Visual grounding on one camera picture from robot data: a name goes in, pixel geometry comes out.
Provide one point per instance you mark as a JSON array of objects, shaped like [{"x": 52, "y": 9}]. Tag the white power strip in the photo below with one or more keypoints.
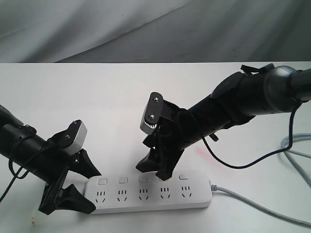
[{"x": 139, "y": 192}]

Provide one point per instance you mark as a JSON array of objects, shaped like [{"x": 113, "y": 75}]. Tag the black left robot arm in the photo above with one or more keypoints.
[{"x": 20, "y": 144}]

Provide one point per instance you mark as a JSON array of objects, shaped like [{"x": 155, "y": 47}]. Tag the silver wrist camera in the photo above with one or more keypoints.
[
  {"x": 156, "y": 108},
  {"x": 73, "y": 137}
]

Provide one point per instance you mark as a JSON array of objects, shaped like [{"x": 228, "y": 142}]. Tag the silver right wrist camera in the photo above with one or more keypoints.
[{"x": 156, "y": 108}]

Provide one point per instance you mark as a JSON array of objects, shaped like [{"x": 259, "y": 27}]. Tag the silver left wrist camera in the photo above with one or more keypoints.
[{"x": 73, "y": 137}]

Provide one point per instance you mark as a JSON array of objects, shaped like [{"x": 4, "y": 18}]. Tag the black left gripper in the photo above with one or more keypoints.
[{"x": 53, "y": 167}]

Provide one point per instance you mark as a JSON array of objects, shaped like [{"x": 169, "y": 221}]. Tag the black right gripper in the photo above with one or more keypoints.
[{"x": 169, "y": 140}]

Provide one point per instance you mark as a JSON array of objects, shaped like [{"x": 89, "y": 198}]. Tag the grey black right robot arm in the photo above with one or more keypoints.
[{"x": 239, "y": 98}]

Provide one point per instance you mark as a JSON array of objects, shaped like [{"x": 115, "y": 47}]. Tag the white backdrop cloth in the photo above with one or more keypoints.
[{"x": 154, "y": 31}]

